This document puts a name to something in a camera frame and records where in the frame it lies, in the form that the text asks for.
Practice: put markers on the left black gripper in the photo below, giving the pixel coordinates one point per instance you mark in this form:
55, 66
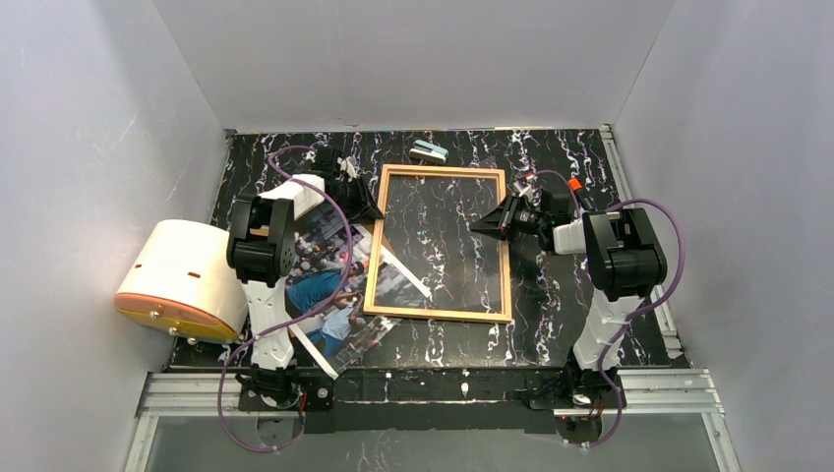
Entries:
355, 198

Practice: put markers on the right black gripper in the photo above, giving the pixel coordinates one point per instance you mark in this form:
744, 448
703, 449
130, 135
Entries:
511, 216

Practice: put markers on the printed colour photo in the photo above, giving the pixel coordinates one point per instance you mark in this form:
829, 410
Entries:
331, 259

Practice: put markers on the wooden picture frame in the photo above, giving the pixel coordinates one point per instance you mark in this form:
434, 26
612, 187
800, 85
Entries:
440, 244

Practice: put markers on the brown cardboard backing board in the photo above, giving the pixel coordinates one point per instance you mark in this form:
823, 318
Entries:
260, 231

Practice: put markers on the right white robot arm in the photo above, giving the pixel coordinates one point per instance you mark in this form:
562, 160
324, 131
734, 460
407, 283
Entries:
624, 259

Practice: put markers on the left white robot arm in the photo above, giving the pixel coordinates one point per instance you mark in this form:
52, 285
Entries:
262, 251

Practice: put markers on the teal white stapler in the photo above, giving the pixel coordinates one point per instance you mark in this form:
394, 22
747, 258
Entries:
428, 152

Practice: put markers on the black marker orange cap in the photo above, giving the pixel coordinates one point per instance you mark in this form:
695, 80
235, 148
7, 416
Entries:
581, 194

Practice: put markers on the white cylindrical orange-based device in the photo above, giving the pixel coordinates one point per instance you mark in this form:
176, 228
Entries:
182, 284

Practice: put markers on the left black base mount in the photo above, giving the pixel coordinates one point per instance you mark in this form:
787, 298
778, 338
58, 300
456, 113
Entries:
302, 387

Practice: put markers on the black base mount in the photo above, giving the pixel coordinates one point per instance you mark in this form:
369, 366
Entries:
302, 387
590, 403

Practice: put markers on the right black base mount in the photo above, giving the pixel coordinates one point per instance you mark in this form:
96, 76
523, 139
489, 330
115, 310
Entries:
590, 403

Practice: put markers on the aluminium rail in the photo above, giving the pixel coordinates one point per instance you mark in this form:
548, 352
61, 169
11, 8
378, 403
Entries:
646, 391

